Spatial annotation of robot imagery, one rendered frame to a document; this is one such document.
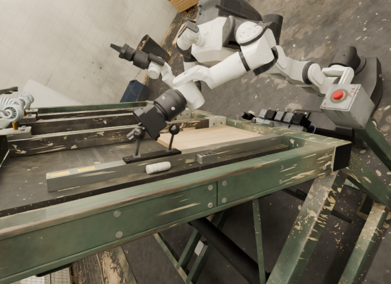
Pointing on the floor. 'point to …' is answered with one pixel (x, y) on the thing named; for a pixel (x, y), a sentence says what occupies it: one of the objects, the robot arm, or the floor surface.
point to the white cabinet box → (47, 96)
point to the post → (376, 142)
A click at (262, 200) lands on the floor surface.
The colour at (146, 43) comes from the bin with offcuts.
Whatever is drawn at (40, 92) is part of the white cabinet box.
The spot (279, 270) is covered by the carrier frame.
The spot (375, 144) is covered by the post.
